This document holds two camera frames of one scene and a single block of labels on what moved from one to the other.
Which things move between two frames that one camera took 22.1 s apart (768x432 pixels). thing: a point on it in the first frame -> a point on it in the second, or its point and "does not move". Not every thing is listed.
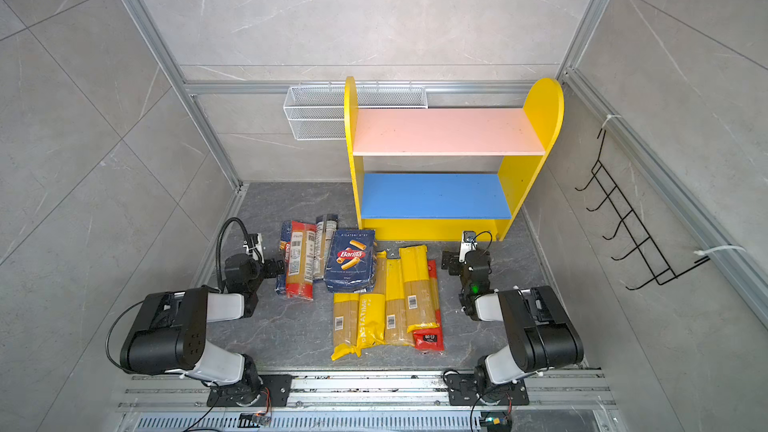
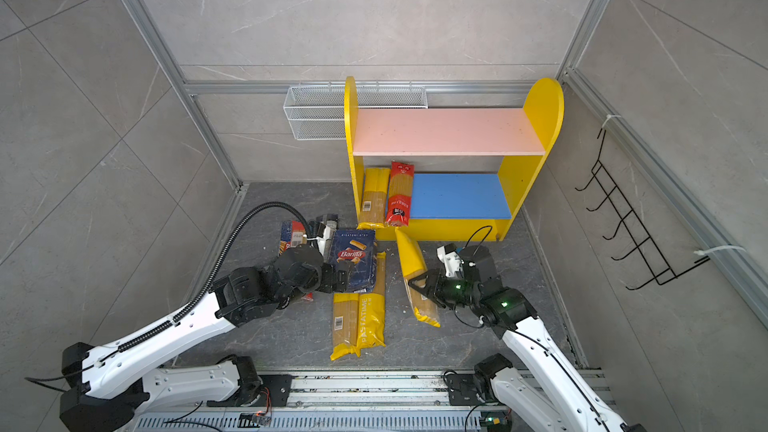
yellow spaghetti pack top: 421,311 -> 373,203
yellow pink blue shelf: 433,174 does not move
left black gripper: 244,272 -> 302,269
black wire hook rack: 660,269 does not move
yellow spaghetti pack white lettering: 372,311 does not move
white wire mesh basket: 318,113 does not move
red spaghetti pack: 432,340 -> 400,194
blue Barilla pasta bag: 351,261 does not move
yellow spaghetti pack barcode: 394,316 -> 413,264
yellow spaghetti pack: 346,320 does not move
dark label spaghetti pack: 325,226 does not move
